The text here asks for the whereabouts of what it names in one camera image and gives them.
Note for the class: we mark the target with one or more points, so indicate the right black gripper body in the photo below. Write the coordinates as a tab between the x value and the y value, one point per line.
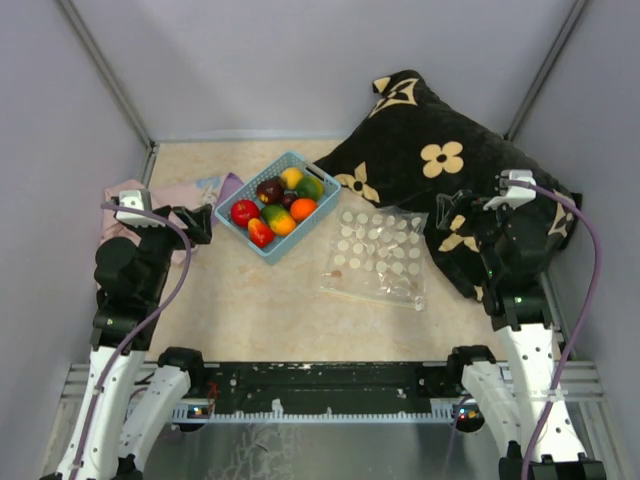
492	220

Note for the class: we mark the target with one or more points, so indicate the dark red plum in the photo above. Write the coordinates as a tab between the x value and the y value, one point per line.
288	199

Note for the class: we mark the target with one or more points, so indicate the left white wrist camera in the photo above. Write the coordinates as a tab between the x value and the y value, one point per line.
137	200

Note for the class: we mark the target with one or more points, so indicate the black floral pillow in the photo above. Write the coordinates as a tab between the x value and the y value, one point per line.
412	147

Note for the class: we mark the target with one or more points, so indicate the green yellow mango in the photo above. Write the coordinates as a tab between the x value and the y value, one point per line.
310	187

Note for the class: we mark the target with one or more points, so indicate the orange fruit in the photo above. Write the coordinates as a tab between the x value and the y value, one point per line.
302	208

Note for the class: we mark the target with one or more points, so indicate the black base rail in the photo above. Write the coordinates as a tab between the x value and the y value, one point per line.
318	388

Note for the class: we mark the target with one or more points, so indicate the white slotted cable duct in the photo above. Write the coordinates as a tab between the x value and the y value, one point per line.
441	413

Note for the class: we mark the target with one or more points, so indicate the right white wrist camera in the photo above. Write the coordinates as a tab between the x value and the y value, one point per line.
515	189

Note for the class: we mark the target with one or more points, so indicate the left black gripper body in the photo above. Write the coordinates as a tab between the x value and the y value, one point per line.
161	241

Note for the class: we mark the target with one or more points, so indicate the green orange mango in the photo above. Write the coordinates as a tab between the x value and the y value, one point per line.
278	219

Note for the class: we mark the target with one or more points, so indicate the dark red apple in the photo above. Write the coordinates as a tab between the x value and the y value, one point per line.
270	191

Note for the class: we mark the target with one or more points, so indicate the yellow lemon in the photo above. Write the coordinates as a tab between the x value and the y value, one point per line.
290	177

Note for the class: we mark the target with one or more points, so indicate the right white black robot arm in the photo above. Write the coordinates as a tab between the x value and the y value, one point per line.
528	418

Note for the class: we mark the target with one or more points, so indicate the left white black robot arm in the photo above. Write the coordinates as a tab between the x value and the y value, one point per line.
111	439

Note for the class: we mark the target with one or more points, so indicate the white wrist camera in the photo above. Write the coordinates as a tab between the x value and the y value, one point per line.
137	200
515	189

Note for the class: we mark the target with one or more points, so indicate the clear dotted zip bag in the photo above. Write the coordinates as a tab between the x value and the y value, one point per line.
378	255

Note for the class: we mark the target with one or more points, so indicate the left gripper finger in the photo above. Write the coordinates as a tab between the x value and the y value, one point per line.
198	216
195	236

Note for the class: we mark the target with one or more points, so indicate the pink cloth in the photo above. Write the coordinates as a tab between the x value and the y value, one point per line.
190	194

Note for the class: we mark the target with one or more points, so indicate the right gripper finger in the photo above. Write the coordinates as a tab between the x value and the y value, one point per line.
474	233
448	207

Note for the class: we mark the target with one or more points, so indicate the light blue plastic basket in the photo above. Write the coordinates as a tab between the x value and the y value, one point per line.
280	246

